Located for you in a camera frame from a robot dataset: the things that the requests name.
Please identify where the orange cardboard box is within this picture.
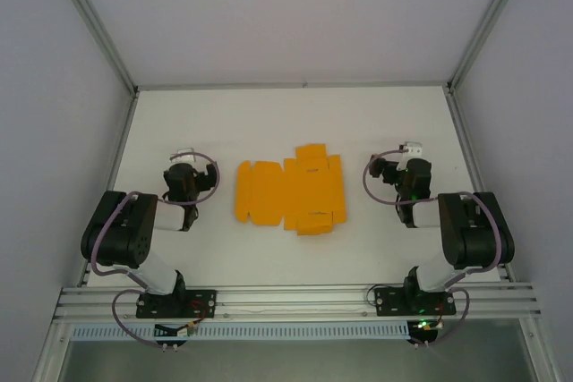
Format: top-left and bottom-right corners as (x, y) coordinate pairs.
(233, 143), (346, 238)

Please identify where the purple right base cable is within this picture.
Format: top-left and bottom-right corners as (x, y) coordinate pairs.
(410, 287), (471, 350)

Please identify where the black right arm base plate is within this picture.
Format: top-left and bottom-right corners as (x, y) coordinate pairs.
(374, 286), (458, 318)

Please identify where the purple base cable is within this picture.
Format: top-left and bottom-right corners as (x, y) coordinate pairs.
(111, 289), (190, 350)
(410, 287), (471, 350)

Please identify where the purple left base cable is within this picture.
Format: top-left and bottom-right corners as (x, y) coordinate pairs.
(111, 289), (190, 350)

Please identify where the purple right wrist cable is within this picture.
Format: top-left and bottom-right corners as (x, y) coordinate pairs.
(362, 148), (442, 208)

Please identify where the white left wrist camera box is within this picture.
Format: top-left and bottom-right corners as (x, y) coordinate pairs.
(169, 147), (197, 164)

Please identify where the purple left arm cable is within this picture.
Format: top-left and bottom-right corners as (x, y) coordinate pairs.
(90, 192), (150, 292)

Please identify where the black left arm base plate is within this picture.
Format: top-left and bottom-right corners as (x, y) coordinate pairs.
(135, 288), (218, 320)

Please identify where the pale blue slotted cable duct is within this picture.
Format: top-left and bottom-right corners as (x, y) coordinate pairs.
(71, 320), (411, 343)

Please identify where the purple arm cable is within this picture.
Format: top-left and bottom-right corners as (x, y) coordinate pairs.
(445, 192), (502, 287)
(90, 192), (150, 292)

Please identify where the purple wrist cable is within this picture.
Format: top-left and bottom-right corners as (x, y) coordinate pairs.
(168, 151), (222, 207)
(362, 148), (442, 208)

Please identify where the purple left wrist cable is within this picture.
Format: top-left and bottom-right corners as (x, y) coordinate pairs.
(168, 151), (222, 207)

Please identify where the aluminium frame post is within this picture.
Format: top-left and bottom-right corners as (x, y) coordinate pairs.
(446, 0), (537, 95)
(52, 0), (139, 96)

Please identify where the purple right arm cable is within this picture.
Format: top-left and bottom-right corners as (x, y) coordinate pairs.
(445, 192), (502, 287)

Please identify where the aluminium mounting rail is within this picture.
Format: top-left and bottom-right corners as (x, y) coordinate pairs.
(53, 282), (543, 323)

